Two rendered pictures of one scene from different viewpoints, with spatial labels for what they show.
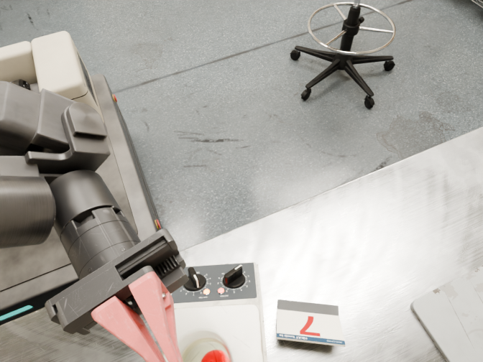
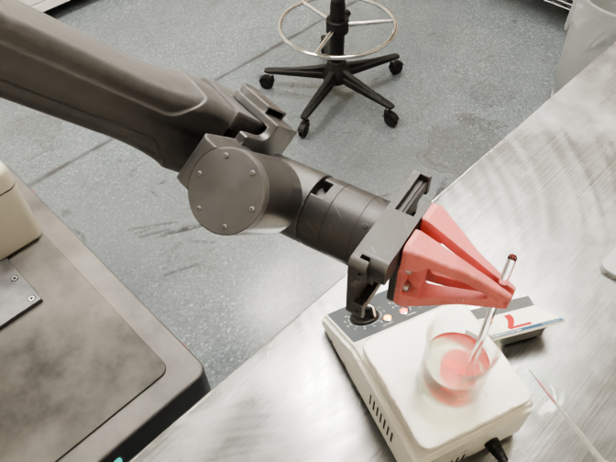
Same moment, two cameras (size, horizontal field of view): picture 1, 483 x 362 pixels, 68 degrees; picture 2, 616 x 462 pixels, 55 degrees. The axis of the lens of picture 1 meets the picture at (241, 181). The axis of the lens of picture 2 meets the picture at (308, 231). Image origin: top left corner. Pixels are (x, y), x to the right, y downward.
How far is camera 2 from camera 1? 0.30 m
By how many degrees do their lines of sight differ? 15
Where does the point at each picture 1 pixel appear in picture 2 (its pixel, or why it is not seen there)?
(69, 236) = (316, 209)
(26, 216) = (289, 182)
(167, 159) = (134, 273)
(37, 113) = (220, 96)
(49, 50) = not seen: outside the picture
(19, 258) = not seen: outside the picture
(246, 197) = (277, 289)
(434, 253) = (596, 212)
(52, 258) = (42, 448)
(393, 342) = (603, 311)
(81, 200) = (306, 174)
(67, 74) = not seen: outside the picture
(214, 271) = (378, 301)
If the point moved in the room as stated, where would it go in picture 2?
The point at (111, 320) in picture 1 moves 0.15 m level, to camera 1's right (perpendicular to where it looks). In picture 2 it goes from (426, 249) to (604, 180)
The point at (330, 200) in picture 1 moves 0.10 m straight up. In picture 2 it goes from (459, 192) to (473, 137)
